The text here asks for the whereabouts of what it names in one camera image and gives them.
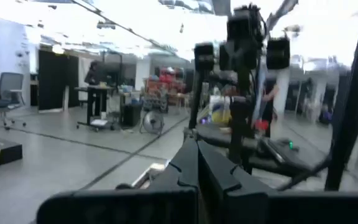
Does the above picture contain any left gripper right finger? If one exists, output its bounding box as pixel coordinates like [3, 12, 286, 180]
[197, 139, 358, 224]

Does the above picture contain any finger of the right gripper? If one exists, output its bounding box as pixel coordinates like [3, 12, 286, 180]
[265, 36, 291, 70]
[193, 42, 216, 72]

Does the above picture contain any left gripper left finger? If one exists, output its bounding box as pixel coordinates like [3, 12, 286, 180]
[35, 138, 199, 224]

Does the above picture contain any person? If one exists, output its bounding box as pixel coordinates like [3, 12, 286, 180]
[252, 67, 281, 139]
[84, 60, 106, 86]

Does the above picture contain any cluttered storage shelf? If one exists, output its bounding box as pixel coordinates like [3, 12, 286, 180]
[144, 66, 186, 105]

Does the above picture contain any round floor fan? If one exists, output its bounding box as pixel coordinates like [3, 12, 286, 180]
[140, 110, 165, 135]

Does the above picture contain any black standing desk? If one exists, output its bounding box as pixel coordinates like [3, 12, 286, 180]
[74, 84, 118, 132]

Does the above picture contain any black box on floor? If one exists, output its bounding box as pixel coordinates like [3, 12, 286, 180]
[0, 138, 24, 166]

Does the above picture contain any black partition panel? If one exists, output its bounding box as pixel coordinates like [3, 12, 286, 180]
[37, 49, 81, 112]

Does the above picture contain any grey office chair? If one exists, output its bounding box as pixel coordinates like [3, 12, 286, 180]
[0, 71, 27, 128]

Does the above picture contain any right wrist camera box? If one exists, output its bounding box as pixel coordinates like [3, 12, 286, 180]
[232, 2, 261, 19]

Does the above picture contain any black camera stand pole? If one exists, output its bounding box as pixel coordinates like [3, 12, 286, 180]
[324, 0, 358, 191]

